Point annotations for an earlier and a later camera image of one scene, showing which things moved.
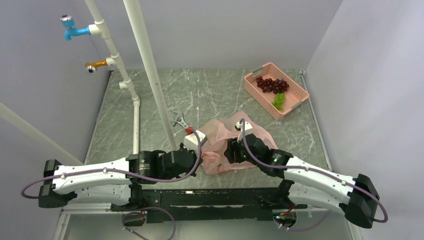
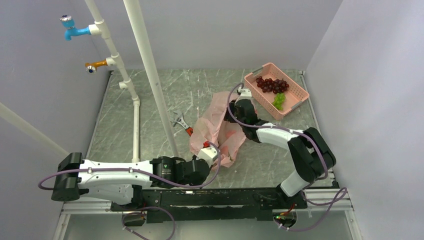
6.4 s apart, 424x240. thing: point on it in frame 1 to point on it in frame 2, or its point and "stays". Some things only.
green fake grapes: (279, 100) stays
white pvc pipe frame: (99, 28) stays
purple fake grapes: (276, 86) stays
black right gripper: (233, 145) to (228, 116)
